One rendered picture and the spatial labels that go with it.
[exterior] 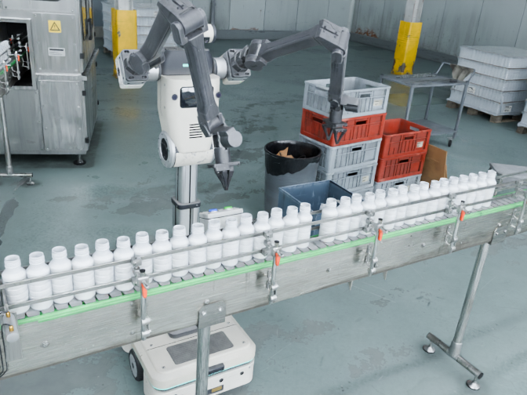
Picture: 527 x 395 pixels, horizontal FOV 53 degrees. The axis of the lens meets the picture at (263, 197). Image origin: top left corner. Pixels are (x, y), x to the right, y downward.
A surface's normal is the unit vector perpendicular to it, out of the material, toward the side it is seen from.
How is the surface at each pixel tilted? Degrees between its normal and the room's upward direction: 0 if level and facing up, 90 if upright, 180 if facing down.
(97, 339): 90
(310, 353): 0
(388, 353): 0
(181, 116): 90
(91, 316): 90
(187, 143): 90
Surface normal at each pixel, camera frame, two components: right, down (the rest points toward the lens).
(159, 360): 0.08, -0.91
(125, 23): 0.51, 0.39
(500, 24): -0.86, 0.15
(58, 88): 0.21, 0.41
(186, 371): 0.33, -0.59
